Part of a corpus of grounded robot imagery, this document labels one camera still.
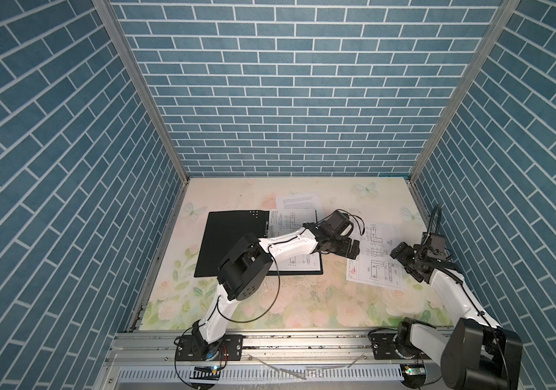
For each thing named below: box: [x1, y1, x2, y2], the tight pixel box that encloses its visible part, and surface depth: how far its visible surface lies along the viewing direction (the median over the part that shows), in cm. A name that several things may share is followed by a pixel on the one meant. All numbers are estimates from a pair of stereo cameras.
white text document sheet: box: [275, 192, 325, 217], surface depth 115 cm
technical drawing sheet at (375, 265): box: [346, 222, 404, 289], surface depth 94 cm
